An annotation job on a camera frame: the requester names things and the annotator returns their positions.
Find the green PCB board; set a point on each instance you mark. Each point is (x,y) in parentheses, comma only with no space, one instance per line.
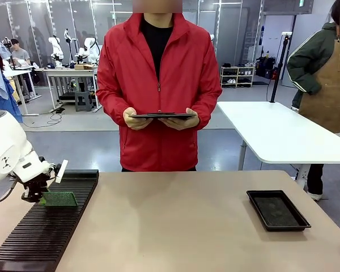
(61,199)

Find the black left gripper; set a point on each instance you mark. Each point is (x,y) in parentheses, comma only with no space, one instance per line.
(35,187)

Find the black tablet clipboard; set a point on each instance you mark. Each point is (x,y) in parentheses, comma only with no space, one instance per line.
(163,115)

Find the grey step stool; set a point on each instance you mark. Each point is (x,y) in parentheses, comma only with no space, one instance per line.
(83,100)

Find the black tripod pole with camera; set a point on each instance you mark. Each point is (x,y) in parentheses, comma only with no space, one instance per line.
(279,65)

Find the white desk with grey legs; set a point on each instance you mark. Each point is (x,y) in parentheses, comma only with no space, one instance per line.
(20,74)

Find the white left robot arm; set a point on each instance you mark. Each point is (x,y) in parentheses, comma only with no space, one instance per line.
(5,147)

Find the person's right hand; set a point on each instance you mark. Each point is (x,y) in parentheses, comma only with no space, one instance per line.
(134,121)

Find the seated person in grey shirt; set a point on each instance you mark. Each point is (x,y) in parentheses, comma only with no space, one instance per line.
(20,54)

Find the wooden shoe rack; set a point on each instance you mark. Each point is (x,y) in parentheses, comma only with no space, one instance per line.
(237,76)

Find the white desk with robots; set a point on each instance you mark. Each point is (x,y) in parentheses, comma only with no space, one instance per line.
(71,74)

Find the person in red jacket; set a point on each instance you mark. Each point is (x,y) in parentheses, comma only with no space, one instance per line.
(158,71)

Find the black slotted PCB rack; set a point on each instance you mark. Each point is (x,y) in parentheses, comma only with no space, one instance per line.
(45,226)

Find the person's left forearm red sleeve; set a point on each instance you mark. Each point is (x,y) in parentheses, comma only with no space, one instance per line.
(207,105)

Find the black bags pile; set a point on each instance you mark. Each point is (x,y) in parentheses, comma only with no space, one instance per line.
(267,66)

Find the person's left hand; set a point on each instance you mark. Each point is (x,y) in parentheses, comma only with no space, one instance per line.
(182,122)

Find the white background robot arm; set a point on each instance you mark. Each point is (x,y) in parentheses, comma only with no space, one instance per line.
(56,49)
(88,49)

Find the person's right forearm red sleeve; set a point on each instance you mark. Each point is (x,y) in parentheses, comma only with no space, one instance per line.
(110,102)

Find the white rounded table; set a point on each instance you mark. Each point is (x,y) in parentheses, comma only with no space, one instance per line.
(283,133)

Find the black shallow plastic tray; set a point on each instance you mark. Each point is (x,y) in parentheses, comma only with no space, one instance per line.
(277,211)

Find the person in blue shirt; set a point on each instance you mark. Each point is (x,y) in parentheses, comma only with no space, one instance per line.
(8,102)

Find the cardboard box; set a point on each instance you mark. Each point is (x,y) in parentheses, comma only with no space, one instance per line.
(83,67)

